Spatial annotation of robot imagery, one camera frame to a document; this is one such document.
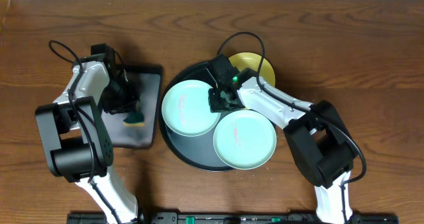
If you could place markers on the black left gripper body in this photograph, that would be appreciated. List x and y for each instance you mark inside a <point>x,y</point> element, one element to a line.
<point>116,102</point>

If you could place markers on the black rectangular sponge tray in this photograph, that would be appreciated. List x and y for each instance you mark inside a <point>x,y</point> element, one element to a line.
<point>147,79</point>

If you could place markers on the mint green plate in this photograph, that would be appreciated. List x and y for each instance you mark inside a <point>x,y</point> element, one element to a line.
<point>186,109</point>
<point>244,140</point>

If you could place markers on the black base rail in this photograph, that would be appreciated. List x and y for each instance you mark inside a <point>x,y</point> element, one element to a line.
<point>175,218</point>

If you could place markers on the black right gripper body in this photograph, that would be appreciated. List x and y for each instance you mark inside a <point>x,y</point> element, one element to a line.
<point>218,103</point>

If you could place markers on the round black tray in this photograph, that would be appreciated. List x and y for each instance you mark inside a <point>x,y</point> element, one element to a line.
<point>196,151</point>

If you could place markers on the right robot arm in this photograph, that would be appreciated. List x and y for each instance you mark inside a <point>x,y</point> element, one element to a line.
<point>319,142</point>

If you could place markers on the yellow plate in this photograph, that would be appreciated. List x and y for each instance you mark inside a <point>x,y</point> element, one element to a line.
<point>251,60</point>

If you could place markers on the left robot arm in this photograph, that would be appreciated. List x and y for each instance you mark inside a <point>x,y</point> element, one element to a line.
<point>76,143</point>

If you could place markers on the green yellow sponge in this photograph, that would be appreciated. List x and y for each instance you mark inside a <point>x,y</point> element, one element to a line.
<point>134,119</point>

